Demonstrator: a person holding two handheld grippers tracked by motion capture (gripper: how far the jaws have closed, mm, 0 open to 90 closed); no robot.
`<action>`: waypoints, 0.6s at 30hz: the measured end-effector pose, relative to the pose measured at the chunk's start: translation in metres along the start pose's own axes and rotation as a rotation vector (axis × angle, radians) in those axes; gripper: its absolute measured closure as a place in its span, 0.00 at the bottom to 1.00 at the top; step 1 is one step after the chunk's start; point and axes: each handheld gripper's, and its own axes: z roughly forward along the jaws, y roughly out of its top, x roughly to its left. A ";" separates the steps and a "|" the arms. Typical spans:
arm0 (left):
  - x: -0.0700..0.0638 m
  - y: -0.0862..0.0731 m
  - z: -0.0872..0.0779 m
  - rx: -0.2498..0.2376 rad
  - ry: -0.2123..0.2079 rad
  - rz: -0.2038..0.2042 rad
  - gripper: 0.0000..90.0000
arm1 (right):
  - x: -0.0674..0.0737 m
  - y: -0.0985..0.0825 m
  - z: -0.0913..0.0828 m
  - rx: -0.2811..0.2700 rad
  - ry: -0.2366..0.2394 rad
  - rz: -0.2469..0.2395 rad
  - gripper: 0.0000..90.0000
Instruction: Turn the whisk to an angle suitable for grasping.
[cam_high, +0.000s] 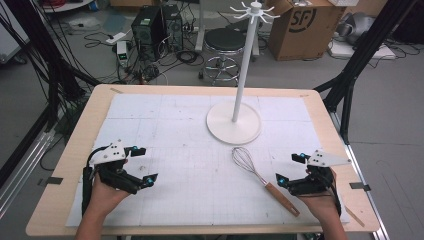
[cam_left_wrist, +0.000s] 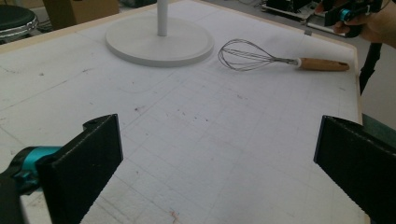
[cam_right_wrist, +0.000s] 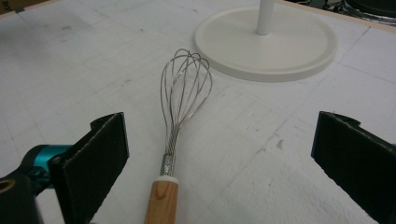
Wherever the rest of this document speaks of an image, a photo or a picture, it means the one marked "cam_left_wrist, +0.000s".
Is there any dark equipment tray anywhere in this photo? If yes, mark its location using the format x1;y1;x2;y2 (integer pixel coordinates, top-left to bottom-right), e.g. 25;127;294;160
261;0;347;35

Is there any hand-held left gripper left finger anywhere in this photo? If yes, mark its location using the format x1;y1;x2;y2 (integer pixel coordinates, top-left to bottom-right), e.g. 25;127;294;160
35;113;124;224

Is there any black round stool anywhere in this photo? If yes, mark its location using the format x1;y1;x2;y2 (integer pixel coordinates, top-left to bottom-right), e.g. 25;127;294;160
0;4;39;45

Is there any brown cardboard box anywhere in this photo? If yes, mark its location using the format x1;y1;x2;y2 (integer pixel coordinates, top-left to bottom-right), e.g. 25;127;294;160
41;0;120;31

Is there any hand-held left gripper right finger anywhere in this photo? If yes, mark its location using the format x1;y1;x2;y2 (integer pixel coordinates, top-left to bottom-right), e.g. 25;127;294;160
313;115;396;224

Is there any white round lamp stand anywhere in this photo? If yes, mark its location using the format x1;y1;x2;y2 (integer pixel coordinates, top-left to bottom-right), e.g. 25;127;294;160
105;0;216;68

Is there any black hanging strap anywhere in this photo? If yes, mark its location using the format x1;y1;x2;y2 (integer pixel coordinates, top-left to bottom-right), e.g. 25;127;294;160
359;42;384;96

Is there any wire whisk with wooden handle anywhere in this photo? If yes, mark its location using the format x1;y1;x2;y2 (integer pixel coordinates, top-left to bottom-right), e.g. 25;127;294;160
217;38;350;73

